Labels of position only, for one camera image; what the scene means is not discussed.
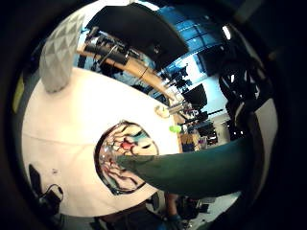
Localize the black monitor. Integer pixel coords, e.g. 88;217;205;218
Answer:
181;82;209;110

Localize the ceiling lamp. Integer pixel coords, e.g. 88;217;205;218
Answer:
222;25;232;41

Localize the curved wooden desk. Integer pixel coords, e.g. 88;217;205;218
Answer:
76;42;187;127

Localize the large black panel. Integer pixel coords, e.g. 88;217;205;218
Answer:
85;2;190;72

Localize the colourful patterned round plate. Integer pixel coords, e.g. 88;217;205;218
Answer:
93;120;160;196

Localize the black equipment on desk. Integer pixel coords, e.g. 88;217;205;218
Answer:
83;26;131;67

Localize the grey faceted vase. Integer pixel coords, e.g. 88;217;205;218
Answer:
38;12;85;95

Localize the yellow object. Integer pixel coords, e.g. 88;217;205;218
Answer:
12;74;26;114

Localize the black phone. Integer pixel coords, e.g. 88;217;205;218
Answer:
28;163;43;196

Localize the black cable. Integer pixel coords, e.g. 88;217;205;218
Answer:
37;183;65;217

